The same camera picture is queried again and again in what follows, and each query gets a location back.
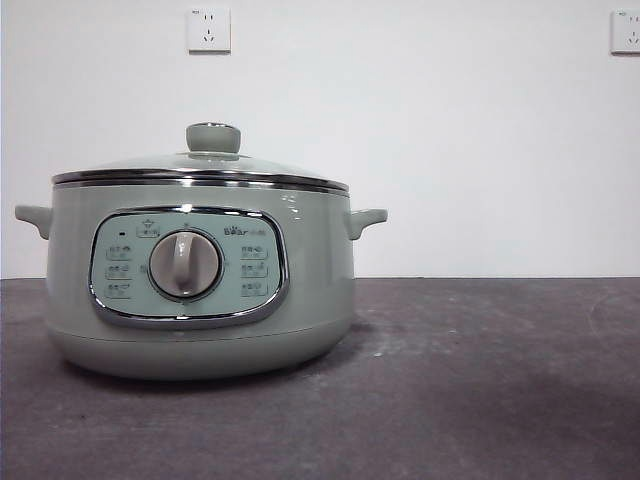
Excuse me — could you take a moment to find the glass lid with green knob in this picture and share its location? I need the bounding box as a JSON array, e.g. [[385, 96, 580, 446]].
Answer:
[[50, 121, 349, 194]]

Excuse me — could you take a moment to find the pale green electric cooking pot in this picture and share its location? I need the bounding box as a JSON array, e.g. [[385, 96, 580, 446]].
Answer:
[[13, 180, 389, 381]]

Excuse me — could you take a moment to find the white wall socket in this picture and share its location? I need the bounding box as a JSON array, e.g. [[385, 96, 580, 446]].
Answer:
[[187, 6, 232, 55], [609, 9, 640, 56]]

